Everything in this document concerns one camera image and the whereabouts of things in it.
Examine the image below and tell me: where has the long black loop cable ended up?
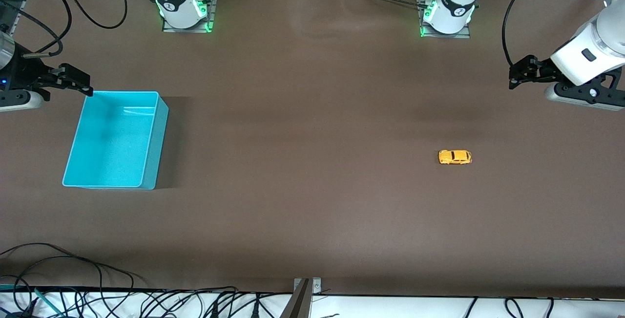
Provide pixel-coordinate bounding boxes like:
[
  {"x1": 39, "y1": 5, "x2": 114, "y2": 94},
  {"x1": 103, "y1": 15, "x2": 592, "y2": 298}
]
[{"x1": 0, "y1": 243, "x2": 135, "y2": 292}]

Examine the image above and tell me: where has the black arched cable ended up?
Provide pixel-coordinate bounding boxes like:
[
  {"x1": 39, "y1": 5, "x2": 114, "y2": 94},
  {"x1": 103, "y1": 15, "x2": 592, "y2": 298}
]
[{"x1": 12, "y1": 255, "x2": 104, "y2": 318}]

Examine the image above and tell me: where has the aluminium frame rail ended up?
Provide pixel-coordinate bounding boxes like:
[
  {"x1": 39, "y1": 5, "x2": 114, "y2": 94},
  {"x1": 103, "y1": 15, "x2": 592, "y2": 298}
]
[{"x1": 0, "y1": 3, "x2": 24, "y2": 35}]

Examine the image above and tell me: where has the turquoise plastic bin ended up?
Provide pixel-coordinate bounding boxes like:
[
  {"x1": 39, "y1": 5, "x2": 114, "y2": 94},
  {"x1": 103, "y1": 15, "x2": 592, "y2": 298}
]
[{"x1": 62, "y1": 91, "x2": 169, "y2": 191}]

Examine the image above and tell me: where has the yellow beetle toy car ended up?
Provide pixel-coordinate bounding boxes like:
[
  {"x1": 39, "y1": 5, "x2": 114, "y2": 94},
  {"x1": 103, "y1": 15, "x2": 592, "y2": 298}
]
[{"x1": 438, "y1": 149, "x2": 473, "y2": 166}]

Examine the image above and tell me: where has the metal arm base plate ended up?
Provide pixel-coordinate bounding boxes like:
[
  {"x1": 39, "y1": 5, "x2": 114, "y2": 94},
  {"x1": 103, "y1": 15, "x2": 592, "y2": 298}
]
[
  {"x1": 419, "y1": 0, "x2": 472, "y2": 39},
  {"x1": 162, "y1": 0, "x2": 216, "y2": 33}
]

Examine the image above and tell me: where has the small metal bracket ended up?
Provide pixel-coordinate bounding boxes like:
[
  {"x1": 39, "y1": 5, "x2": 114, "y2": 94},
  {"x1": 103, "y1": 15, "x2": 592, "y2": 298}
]
[{"x1": 293, "y1": 277, "x2": 322, "y2": 295}]

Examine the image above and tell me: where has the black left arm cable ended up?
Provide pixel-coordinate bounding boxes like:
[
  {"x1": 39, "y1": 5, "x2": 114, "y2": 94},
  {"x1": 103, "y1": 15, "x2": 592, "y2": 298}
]
[{"x1": 503, "y1": 0, "x2": 545, "y2": 69}]

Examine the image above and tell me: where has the white ledge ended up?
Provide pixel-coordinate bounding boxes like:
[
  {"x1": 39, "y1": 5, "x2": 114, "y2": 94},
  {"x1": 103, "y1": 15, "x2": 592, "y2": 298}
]
[{"x1": 0, "y1": 289, "x2": 625, "y2": 318}]

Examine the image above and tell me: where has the grey metal bar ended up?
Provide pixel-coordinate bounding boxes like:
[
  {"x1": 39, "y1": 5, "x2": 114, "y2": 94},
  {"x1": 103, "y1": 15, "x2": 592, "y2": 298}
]
[{"x1": 279, "y1": 279, "x2": 312, "y2": 318}]

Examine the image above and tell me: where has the teal tool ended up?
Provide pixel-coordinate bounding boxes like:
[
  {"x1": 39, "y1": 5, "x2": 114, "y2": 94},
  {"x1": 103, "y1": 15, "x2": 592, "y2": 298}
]
[{"x1": 33, "y1": 287, "x2": 63, "y2": 316}]

